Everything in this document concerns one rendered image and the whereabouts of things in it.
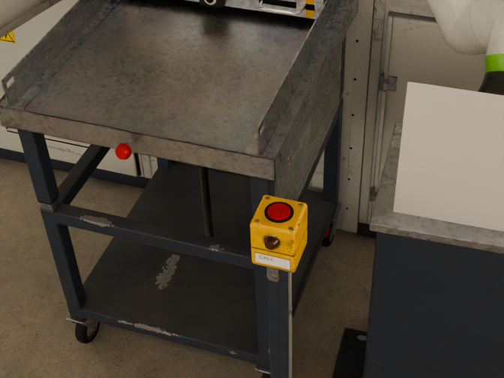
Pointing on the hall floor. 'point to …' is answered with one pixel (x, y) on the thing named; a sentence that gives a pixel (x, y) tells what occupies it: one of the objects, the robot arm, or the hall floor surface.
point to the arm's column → (434, 311)
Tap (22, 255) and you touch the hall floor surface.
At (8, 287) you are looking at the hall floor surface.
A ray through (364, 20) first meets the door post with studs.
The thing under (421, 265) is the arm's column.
